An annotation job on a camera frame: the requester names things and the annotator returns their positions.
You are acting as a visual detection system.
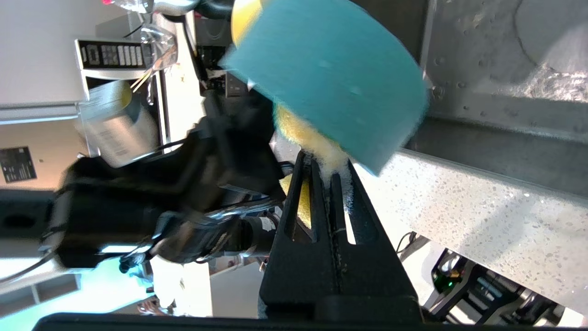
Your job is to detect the white plastic bag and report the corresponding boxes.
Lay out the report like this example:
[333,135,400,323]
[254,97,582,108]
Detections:
[149,257,185,315]

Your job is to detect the wooden chopsticks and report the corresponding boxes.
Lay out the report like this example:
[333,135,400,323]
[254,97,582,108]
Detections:
[130,69,153,91]

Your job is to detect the gray robot base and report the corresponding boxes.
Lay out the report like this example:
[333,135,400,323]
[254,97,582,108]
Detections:
[420,246,568,325]

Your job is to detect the silver microwave oven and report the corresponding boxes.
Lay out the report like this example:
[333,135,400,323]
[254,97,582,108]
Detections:
[75,38,161,92]

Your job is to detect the black wall sign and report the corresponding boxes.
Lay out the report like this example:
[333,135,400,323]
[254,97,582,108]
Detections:
[0,146,38,183]

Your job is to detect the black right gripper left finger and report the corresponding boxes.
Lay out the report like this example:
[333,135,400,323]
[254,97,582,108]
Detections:
[260,152,343,321]

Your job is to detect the stainless steel sink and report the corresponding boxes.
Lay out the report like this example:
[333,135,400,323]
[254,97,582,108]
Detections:
[356,0,588,199]

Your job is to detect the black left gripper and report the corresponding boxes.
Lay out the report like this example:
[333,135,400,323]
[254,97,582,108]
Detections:
[181,90,286,205]

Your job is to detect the teal bowl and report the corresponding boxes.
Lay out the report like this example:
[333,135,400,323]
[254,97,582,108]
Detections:
[218,0,431,177]

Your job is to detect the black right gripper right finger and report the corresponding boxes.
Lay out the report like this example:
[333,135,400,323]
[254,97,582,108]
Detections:
[327,161,421,321]

